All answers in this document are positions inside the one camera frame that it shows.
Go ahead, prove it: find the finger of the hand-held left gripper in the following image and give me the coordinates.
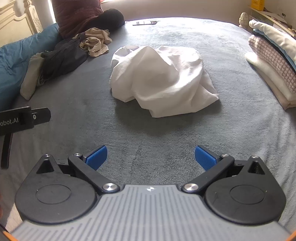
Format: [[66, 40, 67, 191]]
[[32, 108, 51, 126]]

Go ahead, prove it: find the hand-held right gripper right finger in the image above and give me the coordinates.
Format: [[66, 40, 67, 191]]
[[181, 145, 266, 193]]

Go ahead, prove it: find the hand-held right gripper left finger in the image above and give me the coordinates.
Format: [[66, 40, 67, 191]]
[[36, 145, 121, 194]]

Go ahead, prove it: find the white shirt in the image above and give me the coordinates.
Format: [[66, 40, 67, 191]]
[[109, 46, 219, 118]]

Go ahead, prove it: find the blue quilt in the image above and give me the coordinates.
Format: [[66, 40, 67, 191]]
[[0, 23, 62, 112]]

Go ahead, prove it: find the black garment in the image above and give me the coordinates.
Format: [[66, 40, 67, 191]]
[[38, 32, 88, 86]]

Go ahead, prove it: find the cream carved headboard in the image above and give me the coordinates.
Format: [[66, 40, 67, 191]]
[[0, 0, 44, 47]]

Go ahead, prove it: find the folded white garment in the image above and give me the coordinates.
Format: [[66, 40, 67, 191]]
[[248, 19, 296, 63]]

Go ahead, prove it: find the cream bedpost finial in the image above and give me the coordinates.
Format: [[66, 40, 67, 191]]
[[239, 12, 251, 28]]

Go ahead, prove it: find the white desk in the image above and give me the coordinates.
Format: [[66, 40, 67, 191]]
[[248, 6, 296, 37]]

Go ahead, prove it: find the yellow box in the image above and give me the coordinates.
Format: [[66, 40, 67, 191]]
[[251, 0, 265, 11]]

